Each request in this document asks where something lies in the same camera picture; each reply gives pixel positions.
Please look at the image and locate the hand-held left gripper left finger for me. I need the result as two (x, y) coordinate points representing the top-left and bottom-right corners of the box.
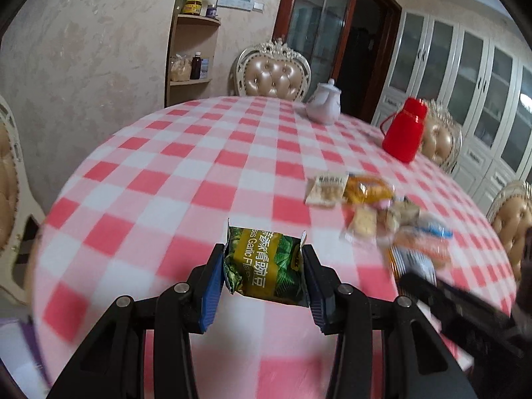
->
(46, 243), (225, 399)

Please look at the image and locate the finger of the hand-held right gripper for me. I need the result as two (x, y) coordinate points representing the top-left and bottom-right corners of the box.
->
(398, 272), (516, 341)

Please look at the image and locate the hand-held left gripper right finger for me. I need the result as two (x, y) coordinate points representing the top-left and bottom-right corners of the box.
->
(303, 243), (478, 399)

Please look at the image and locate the striped snack packet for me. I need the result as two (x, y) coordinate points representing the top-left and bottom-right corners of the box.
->
(388, 244), (438, 280)

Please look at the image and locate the green snack packet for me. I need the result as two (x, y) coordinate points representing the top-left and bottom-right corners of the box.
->
(223, 224), (307, 307)

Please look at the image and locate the orange snack packet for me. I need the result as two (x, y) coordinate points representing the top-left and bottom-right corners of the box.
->
(394, 226), (453, 267)

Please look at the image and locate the clear cracker snack packet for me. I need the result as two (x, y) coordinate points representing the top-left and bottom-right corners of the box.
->
(343, 205), (378, 242)

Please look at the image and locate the grey snack packet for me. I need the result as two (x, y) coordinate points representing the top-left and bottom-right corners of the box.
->
(376, 199), (421, 234)

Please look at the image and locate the yellow snack packet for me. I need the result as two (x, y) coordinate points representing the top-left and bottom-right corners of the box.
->
(344, 174), (395, 205)

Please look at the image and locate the ornate tufted beige chair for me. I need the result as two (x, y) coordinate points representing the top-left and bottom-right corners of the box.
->
(235, 38), (312, 102)
(419, 100), (463, 174)
(486, 180), (532, 284)
(0, 95), (47, 306)

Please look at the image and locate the pink checked tablecloth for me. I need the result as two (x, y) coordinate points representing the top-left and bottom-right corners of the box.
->
(31, 95), (520, 399)

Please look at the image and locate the red thermos jug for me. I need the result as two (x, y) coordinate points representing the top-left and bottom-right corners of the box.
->
(379, 97), (429, 164)

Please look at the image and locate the white teapot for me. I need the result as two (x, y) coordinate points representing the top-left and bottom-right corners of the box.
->
(305, 79), (342, 125)

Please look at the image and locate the white glass door cabinet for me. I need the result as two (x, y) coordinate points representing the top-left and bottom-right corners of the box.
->
(371, 6), (532, 217)

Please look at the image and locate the clear bag of food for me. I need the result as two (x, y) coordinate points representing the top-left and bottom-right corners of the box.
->
(171, 54), (192, 82)

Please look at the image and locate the wooden corner shelf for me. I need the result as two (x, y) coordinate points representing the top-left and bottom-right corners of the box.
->
(165, 0), (222, 107)

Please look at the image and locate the dark wooden glass door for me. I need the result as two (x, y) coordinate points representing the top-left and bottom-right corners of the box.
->
(272, 0), (402, 126)

